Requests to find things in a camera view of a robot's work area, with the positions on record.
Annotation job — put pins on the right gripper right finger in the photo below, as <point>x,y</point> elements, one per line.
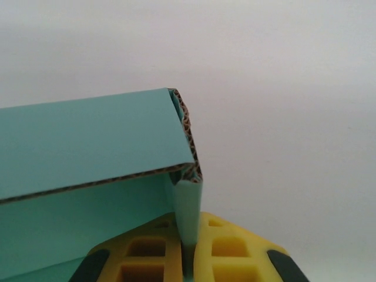
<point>235,252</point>

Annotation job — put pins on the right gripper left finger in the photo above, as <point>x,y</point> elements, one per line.
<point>147,255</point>

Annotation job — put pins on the teal corrugated cardboard box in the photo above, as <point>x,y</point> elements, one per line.
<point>88,141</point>

